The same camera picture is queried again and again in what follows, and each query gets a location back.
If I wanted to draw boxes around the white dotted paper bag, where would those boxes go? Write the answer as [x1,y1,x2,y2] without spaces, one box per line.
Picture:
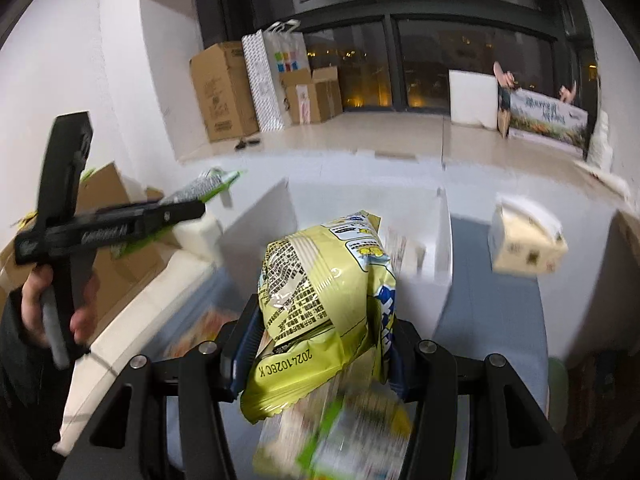
[242,30,293,133]

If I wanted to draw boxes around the brown open cardboard box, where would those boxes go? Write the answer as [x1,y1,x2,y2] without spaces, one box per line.
[0,160,168,321]

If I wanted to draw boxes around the dark glass window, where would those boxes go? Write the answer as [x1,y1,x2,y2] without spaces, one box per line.
[215,0,601,111]

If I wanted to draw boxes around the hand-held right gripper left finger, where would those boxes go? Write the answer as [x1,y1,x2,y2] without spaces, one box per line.
[57,292,266,480]

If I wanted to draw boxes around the beige tissue pack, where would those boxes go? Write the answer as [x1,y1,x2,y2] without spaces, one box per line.
[489,197,568,276]

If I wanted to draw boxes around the white bag with coloured squares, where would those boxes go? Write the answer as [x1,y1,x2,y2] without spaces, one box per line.
[264,19,312,128]

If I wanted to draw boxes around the person's left forearm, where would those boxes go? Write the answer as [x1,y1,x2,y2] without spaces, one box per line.
[0,290,71,480]

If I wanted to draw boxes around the printed landscape carton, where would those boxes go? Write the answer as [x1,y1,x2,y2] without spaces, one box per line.
[492,60,591,150]

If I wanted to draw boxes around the white foam block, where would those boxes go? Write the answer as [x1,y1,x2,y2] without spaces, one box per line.
[172,212,225,263]

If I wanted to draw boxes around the person's left hand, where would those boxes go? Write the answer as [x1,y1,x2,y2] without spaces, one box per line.
[20,264,101,348]

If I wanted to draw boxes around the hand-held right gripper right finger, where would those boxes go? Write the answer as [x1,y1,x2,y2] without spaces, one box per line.
[385,317,576,480]

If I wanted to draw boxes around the large closed cardboard box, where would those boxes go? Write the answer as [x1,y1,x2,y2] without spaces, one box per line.
[189,41,261,143]

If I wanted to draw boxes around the white foam box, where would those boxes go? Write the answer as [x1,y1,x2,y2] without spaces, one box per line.
[448,69,501,128]

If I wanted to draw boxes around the green silver snack packet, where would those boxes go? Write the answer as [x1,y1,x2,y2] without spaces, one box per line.
[112,167,247,261]

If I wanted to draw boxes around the white storage box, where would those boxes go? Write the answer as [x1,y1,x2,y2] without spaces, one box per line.
[165,177,453,361]

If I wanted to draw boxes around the white printed packet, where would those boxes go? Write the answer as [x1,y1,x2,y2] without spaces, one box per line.
[385,225,427,276]

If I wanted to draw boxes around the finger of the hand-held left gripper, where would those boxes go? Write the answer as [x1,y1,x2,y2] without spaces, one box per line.
[142,197,207,236]

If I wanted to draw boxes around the orange white snack packet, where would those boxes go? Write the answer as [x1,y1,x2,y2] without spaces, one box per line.
[167,305,241,358]

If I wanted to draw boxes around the dark brown cardboard box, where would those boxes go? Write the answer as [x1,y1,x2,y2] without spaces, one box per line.
[612,207,640,311]

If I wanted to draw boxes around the green yellow snack packet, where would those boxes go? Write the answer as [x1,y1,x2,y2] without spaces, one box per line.
[252,380,413,480]

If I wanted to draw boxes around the pale yellow snack bag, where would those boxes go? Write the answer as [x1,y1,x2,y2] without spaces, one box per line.
[240,210,401,426]

